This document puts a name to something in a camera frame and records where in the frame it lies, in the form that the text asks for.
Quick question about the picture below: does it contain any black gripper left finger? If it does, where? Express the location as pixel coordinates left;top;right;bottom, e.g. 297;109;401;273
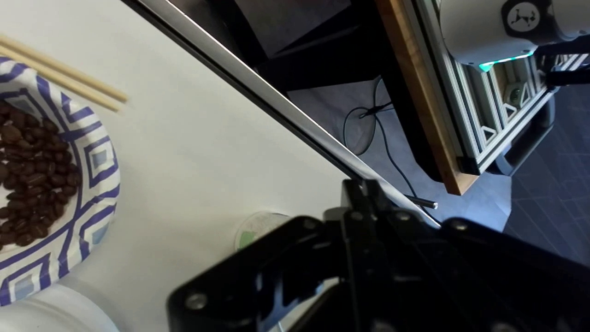
167;179;395;332

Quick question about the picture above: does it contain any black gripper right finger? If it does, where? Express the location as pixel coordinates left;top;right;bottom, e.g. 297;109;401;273
366;181;590;332

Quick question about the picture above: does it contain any printed paper cup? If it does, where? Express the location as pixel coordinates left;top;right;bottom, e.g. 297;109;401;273
0;281;120;332

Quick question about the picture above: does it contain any loose coffee beans pile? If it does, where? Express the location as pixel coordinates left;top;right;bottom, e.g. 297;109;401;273
0;100;84;251

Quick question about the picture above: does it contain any blue patterned paper bowl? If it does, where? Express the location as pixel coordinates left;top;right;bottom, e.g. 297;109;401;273
0;57;122;310

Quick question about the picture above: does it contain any black box striped label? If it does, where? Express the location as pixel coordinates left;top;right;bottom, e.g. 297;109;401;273
539;50;590;89

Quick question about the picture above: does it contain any wooden chopstick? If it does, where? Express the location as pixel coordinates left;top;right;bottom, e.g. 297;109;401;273
0;34;131;104
0;46;124;115

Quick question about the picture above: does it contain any black floor cable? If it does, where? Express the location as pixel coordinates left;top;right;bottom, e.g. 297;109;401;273
340;76;441;212

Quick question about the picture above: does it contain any aluminium frame robot cart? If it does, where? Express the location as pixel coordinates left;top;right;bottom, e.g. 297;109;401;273
375;0;559;198

